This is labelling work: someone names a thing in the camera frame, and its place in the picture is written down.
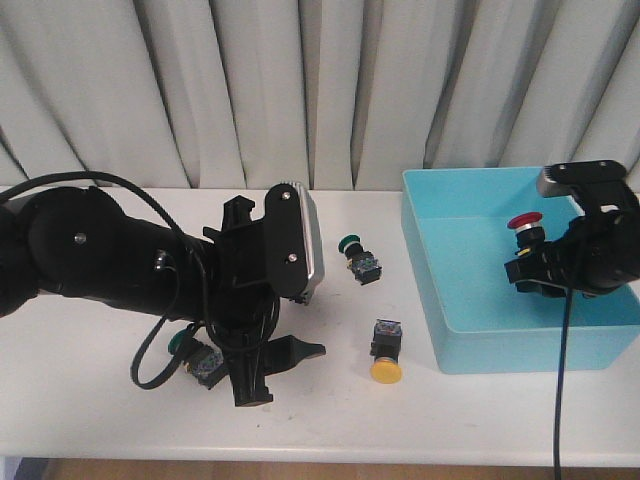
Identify grey pleated curtain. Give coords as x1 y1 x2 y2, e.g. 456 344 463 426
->
1 1 639 190

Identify red button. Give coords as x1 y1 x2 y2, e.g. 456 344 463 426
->
507 211 546 257

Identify black cable image-right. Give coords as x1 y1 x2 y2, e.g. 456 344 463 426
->
552 239 586 480

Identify green button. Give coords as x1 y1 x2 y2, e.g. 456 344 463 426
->
338 234 382 286
168 329 228 390

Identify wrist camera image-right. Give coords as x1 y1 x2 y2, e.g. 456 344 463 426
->
536 160 627 198

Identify blue plastic box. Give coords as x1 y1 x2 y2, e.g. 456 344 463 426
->
402 167 639 374

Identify yellow button lower right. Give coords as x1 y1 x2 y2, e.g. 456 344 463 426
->
370 319 403 384

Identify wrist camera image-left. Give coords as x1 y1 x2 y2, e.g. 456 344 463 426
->
262 182 324 304

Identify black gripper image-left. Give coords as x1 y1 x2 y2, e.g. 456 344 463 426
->
203 196 326 407

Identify green button lower left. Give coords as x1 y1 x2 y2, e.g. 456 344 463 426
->
168 329 228 390

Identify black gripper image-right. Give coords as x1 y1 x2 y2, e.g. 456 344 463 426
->
504 180 639 298

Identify green button upper right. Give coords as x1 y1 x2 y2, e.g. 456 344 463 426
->
338 234 382 286

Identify black cable image-left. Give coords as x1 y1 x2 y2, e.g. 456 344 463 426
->
0 170 281 391

